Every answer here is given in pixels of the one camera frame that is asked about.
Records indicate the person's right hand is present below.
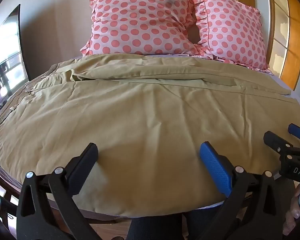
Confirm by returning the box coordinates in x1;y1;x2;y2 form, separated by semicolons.
282;187;300;236

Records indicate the small pink polka dot pillow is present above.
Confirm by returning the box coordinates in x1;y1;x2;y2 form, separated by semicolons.
180;0;270;71

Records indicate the large pink polka dot pillow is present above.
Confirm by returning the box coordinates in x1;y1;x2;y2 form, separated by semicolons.
80;0;201;57

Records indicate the flat screen television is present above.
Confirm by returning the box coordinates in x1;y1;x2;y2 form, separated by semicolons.
0;4;31;114

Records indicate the wooden door with glass panels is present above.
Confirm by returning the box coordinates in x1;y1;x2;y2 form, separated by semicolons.
236;0;300;92

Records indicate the olive green duvet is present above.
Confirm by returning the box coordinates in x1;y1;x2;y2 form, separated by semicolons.
0;54;300;218

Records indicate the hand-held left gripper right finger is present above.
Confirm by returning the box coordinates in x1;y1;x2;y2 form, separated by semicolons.
199;141;283;240

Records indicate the person's left leg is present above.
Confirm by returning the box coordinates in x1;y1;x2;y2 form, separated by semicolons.
127;211;183;240

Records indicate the person's leg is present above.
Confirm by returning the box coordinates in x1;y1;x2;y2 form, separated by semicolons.
186;204;228;240
127;211;183;240

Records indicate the person's right leg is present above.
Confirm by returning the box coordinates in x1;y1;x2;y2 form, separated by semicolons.
186;204;228;240

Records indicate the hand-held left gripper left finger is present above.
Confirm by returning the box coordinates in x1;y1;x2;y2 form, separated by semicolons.
16;142;101;240

